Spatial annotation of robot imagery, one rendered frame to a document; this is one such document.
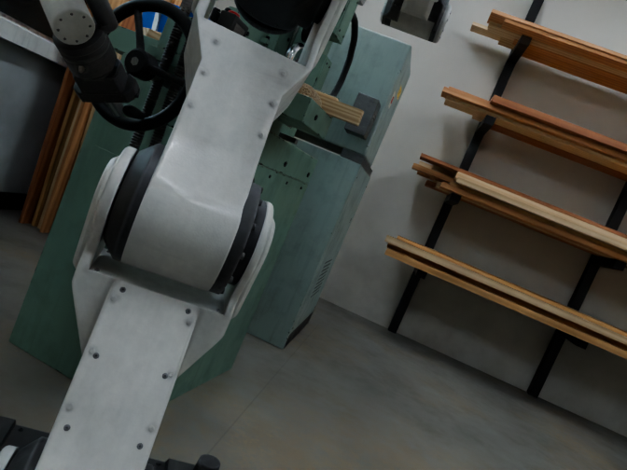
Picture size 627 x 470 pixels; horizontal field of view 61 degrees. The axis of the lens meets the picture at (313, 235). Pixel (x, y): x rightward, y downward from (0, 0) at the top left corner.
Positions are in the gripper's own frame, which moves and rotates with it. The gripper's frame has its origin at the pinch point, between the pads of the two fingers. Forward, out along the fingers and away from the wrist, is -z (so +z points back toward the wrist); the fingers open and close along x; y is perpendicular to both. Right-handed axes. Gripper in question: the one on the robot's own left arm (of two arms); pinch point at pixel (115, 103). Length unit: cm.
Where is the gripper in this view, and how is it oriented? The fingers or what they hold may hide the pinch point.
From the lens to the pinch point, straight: 117.6
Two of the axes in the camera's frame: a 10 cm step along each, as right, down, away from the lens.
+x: 10.0, 0.3, -0.6
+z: -0.3, -4.8, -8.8
